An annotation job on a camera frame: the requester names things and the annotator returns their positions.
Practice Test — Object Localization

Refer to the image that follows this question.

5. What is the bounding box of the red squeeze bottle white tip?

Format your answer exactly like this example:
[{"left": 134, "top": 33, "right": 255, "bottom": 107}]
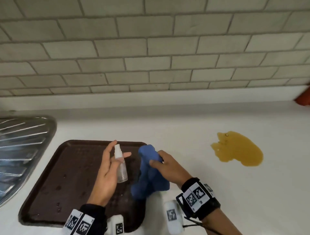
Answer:
[{"left": 294, "top": 88, "right": 310, "bottom": 107}]

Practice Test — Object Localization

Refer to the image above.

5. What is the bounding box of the clear spray bottle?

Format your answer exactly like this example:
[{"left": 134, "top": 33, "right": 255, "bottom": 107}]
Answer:
[{"left": 114, "top": 144, "right": 128, "bottom": 184}]

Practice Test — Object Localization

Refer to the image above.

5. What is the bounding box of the black right wristband with markers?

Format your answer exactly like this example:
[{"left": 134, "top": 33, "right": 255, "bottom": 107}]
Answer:
[{"left": 176, "top": 178, "right": 221, "bottom": 221}]

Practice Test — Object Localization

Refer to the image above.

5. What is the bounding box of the person's left hand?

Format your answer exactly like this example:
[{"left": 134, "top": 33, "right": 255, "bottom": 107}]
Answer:
[{"left": 87, "top": 140, "right": 132, "bottom": 208}]

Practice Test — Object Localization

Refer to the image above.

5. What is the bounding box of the blue microfibre cloth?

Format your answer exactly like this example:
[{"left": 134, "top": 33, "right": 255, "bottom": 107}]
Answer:
[{"left": 130, "top": 144, "right": 171, "bottom": 201}]

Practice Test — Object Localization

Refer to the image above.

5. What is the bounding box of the person's right forearm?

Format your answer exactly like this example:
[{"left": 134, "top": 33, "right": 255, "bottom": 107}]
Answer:
[{"left": 200, "top": 207, "right": 245, "bottom": 235}]

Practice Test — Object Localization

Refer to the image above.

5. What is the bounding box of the person's right hand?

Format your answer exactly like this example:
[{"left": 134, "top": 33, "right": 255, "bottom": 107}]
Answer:
[{"left": 149, "top": 150, "right": 193, "bottom": 190}]

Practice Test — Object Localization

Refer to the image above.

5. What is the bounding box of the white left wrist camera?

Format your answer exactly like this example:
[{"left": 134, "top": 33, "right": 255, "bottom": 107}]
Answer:
[{"left": 108, "top": 214, "right": 124, "bottom": 235}]

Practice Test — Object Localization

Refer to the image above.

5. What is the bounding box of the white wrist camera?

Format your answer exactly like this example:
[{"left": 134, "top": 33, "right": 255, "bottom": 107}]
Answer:
[
  {"left": 108, "top": 214, "right": 124, "bottom": 235},
  {"left": 164, "top": 200, "right": 185, "bottom": 235}
]

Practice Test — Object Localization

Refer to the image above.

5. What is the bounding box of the yellow-brown liquid spill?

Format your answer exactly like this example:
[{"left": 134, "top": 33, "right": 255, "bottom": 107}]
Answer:
[{"left": 210, "top": 131, "right": 264, "bottom": 168}]

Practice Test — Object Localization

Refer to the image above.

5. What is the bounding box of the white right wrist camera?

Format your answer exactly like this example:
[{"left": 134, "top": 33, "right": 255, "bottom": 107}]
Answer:
[{"left": 164, "top": 200, "right": 185, "bottom": 235}]

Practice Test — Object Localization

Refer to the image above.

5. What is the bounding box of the white countertop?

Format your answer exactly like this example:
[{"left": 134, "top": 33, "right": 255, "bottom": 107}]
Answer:
[{"left": 0, "top": 86, "right": 310, "bottom": 235}]

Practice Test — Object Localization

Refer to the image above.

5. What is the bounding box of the steel sink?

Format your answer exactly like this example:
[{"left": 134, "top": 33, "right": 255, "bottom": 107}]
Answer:
[{"left": 0, "top": 115, "right": 57, "bottom": 209}]

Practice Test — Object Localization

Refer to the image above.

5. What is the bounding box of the brown plastic tray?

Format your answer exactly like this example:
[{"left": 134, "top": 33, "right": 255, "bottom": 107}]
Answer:
[{"left": 18, "top": 139, "right": 148, "bottom": 234}]

